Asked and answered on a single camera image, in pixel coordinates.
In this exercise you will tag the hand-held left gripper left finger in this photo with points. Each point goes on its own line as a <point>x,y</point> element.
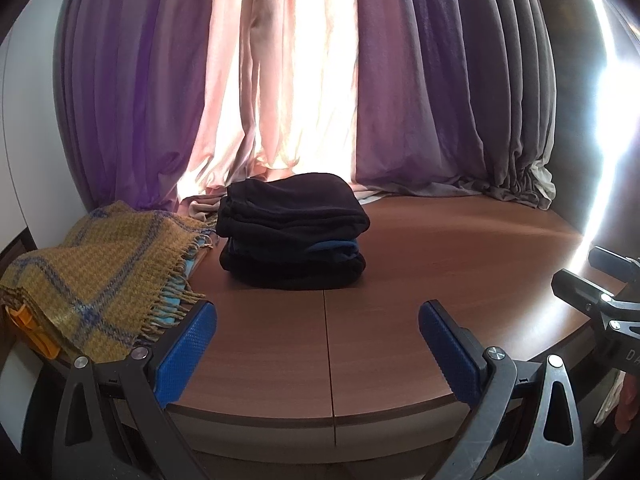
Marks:
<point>187,350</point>

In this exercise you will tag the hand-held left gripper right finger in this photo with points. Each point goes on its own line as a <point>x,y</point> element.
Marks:
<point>447,355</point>

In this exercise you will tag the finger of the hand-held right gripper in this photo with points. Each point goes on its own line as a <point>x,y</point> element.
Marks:
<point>580,290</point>
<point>615,260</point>

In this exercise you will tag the stack of dark clothes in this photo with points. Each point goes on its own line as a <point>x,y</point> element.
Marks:
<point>295,205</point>

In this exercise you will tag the black folded pants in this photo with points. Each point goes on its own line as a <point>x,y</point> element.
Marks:
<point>290,272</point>

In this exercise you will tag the yellow plaid fringed scarf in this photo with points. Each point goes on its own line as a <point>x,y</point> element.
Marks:
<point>95,265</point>

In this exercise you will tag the orange plastic object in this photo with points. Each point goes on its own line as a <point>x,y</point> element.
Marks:
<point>27,332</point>

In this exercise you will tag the grey curtain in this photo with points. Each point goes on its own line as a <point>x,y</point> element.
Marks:
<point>520,95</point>

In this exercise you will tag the purple curtain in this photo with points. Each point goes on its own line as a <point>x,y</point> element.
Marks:
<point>415,85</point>
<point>130,85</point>

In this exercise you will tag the pale pink curtain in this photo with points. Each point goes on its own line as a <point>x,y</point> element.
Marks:
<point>285,70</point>

